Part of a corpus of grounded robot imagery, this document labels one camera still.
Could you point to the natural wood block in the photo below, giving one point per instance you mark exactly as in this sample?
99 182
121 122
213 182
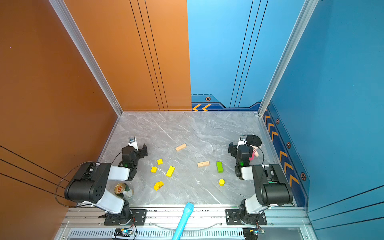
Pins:
203 164
181 147

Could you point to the metal tin can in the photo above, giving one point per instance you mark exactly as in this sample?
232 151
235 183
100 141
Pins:
123 191

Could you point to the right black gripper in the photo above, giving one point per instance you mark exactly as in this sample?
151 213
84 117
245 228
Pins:
232 149

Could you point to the yellow block near front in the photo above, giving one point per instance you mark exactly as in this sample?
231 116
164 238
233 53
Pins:
158 185

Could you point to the plush doll pink black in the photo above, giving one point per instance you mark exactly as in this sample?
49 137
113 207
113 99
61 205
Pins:
255 143

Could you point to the aluminium front rail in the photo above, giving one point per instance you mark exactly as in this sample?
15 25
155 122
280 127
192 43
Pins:
203 222

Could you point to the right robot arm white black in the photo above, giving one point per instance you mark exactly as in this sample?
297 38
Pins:
270 184

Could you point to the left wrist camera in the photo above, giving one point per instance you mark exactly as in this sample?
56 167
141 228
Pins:
132 141

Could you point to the green rectangular block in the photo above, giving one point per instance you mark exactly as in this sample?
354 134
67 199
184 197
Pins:
220 167

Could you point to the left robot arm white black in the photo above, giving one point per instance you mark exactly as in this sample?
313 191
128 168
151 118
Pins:
89 186

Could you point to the yellow cylinder block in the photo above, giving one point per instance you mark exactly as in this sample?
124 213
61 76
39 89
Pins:
221 182

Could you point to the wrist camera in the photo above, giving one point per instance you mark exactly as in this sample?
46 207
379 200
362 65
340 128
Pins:
242 140
132 141

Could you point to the cyan tube pole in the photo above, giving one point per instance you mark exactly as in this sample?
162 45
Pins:
188 210

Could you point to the small yellow cube left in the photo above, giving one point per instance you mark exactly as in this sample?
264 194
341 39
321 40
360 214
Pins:
154 169

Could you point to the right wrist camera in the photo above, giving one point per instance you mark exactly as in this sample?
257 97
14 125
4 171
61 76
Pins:
242 140

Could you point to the right circuit board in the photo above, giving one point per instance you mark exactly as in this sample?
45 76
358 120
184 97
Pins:
252 233

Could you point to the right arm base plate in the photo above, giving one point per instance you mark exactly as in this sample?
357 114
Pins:
237 217

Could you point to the circuit board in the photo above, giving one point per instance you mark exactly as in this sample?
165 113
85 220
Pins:
124 234
252 233

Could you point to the yellow long block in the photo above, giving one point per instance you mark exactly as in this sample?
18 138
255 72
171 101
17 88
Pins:
170 171

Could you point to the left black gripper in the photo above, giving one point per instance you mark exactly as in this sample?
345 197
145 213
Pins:
141 150

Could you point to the left circuit board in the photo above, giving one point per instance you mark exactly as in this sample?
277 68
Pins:
124 234

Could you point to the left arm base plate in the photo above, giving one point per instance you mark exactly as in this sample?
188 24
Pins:
136 216

